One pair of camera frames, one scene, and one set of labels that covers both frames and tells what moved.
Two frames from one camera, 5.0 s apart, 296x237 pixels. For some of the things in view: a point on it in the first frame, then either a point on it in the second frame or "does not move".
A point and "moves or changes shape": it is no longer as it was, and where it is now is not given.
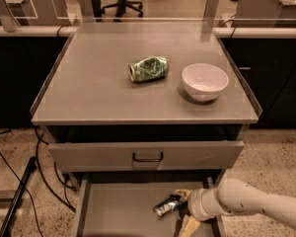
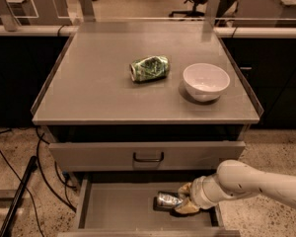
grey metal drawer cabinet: x=136 y=111 does not move
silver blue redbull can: x=172 y=203 moves or changes shape
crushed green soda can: x=149 y=68 does not move
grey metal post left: x=86 y=4 does not move
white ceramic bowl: x=202 y=82 does not move
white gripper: x=195 y=203 -> x=197 y=191
